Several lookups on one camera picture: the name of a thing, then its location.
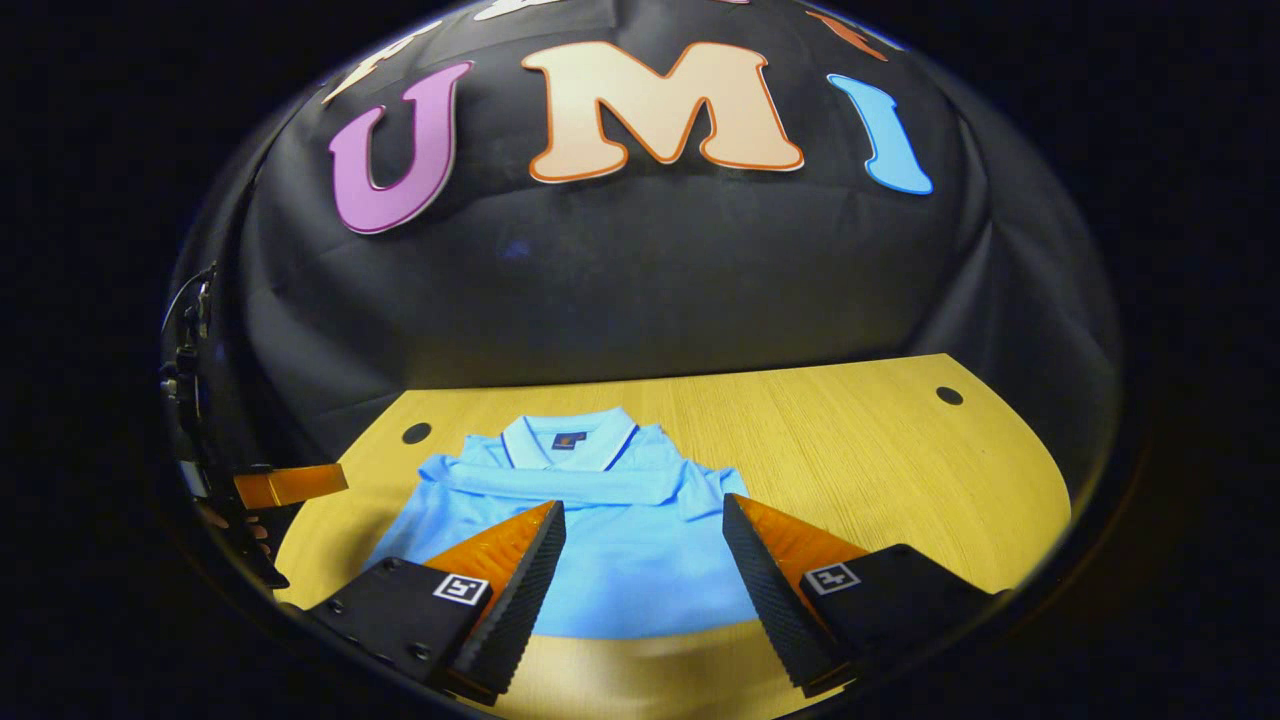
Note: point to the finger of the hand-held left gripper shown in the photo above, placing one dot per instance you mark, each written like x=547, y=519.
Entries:
x=290, y=485

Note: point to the light blue T-shirt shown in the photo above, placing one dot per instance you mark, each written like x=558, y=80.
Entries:
x=640, y=560

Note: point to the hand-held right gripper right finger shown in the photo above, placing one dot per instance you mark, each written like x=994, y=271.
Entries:
x=775, y=600

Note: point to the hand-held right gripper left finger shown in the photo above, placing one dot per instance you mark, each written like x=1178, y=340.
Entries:
x=520, y=600

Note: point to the black backdrop cloth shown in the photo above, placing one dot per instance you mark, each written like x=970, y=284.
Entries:
x=640, y=280

